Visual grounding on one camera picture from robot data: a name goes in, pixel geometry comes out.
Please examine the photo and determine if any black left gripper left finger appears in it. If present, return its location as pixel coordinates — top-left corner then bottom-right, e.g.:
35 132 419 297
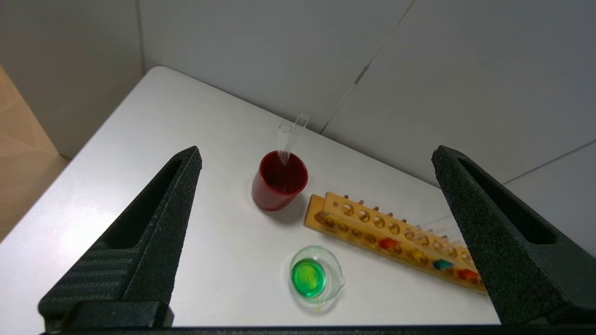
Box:
38 146 203 329

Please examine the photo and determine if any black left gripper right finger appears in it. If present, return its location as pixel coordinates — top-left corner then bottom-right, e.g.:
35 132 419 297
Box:
431 145 596 326

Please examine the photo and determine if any glass tube with yellow pigment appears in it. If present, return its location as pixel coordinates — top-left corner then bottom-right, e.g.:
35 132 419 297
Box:
278 123 293 167
409 230 459 262

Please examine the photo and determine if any glass tube with blue pigment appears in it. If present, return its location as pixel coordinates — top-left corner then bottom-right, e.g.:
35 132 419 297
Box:
285 113 310 164
432 235 468 272

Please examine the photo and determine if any glass tube with red pigment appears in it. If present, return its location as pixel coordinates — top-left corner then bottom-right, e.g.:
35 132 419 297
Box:
457 251 482 282
378 228 433 252

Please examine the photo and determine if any wooden test tube rack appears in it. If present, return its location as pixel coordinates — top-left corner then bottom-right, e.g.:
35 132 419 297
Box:
304 191 489 295

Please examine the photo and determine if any dark red cup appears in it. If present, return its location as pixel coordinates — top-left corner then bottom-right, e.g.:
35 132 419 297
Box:
251 150 309 212

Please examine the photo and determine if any clear glass dish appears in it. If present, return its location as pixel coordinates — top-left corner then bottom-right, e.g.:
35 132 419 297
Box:
289 245 346 314

